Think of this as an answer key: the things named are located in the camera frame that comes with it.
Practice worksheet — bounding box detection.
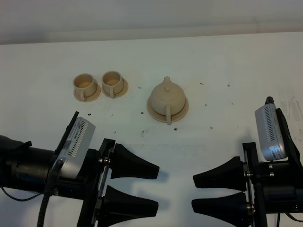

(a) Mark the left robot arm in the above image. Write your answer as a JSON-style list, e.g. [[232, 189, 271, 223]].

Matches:
[[0, 136, 159, 227]]

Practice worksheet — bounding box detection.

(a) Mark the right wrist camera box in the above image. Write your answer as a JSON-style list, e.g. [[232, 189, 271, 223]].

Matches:
[[255, 96, 287, 161]]

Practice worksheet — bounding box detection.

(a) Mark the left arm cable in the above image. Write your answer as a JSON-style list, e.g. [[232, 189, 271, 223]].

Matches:
[[0, 159, 64, 227]]

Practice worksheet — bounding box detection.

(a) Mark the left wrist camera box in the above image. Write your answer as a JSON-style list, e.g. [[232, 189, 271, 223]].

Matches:
[[51, 113, 96, 179]]

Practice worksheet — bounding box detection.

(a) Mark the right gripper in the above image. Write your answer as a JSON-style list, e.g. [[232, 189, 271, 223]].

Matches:
[[191, 142, 303, 227]]

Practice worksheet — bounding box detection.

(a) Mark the teacup saucer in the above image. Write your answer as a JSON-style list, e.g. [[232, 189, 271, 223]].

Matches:
[[73, 84, 101, 102], [101, 77, 128, 98]]

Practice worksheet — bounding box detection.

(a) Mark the left teacup saucer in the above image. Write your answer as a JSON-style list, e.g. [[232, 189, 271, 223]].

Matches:
[[73, 84, 101, 102]]

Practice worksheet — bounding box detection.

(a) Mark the beige teacup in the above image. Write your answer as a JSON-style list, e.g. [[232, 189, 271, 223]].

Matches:
[[102, 71, 124, 98], [73, 74, 97, 100]]

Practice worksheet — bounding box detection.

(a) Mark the beige teapot saucer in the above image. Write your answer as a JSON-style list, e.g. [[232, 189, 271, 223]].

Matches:
[[147, 98, 189, 123]]

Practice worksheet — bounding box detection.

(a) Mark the right beige teacup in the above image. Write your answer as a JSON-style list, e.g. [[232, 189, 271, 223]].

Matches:
[[102, 71, 124, 98]]

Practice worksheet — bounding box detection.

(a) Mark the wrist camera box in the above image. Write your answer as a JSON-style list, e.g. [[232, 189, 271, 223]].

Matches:
[[255, 96, 287, 161], [51, 113, 96, 179]]

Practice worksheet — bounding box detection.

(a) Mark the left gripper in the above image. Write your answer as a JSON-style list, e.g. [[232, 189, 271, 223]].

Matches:
[[54, 139, 160, 227]]

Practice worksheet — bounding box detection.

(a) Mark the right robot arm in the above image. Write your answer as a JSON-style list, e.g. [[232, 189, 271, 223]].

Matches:
[[191, 142, 303, 227]]

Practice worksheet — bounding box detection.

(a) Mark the beige ceramic teapot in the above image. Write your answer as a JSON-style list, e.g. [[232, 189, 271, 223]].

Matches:
[[149, 76, 187, 125]]

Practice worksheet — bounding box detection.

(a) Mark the right teacup saucer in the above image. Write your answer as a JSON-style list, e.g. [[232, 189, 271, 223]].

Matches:
[[101, 77, 128, 98]]

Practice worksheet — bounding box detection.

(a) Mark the left beige teacup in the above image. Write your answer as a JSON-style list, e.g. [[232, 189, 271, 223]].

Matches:
[[73, 74, 97, 100]]

